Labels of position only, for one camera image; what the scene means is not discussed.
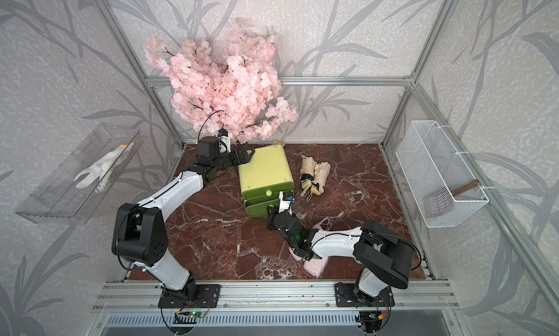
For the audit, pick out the brown brush in basket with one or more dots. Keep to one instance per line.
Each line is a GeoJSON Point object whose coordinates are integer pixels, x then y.
{"type": "Point", "coordinates": [441, 201]}

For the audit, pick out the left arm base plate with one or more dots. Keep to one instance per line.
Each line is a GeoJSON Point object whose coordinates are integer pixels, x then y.
{"type": "Point", "coordinates": [199, 296]}

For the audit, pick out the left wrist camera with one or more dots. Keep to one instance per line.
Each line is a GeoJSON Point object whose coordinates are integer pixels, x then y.
{"type": "Point", "coordinates": [224, 140]}

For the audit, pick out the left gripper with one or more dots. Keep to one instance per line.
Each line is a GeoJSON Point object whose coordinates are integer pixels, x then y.
{"type": "Point", "coordinates": [243, 155]}

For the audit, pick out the pink cherry blossom tree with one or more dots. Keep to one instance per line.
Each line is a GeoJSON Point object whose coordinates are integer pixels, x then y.
{"type": "Point", "coordinates": [241, 95]}

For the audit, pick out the beige folded umbrella right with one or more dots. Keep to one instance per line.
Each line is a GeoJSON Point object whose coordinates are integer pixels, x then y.
{"type": "Point", "coordinates": [321, 173]}

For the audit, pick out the beige folded umbrella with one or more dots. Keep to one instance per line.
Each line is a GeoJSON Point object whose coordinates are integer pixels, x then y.
{"type": "Point", "coordinates": [307, 174]}
{"type": "Point", "coordinates": [321, 173]}

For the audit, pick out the pink folded umbrella right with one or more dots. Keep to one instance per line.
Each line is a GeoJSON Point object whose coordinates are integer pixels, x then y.
{"type": "Point", "coordinates": [316, 267]}

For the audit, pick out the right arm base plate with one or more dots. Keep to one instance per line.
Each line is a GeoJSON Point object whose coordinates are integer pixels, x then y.
{"type": "Point", "coordinates": [348, 295]}

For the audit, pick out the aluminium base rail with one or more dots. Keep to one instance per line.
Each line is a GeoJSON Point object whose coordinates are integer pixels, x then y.
{"type": "Point", "coordinates": [273, 296]}

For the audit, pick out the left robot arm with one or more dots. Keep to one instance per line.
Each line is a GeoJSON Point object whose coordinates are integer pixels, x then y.
{"type": "Point", "coordinates": [140, 235]}

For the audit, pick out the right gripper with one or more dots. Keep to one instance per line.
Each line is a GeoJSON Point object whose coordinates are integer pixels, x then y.
{"type": "Point", "coordinates": [272, 218]}

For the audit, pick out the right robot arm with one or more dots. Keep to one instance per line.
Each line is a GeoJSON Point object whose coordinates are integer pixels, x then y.
{"type": "Point", "coordinates": [387, 257]}

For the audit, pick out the green pink drawer cabinet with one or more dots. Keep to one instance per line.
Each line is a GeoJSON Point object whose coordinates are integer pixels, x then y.
{"type": "Point", "coordinates": [263, 178]}

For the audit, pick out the white wire wall basket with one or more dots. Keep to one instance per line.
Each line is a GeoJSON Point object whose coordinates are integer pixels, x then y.
{"type": "Point", "coordinates": [430, 160]}

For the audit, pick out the beige folded umbrella left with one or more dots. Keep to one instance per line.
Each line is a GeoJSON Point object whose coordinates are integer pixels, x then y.
{"type": "Point", "coordinates": [307, 174]}

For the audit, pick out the clear acrylic wall shelf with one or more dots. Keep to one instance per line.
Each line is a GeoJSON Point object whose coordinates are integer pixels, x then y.
{"type": "Point", "coordinates": [57, 200]}

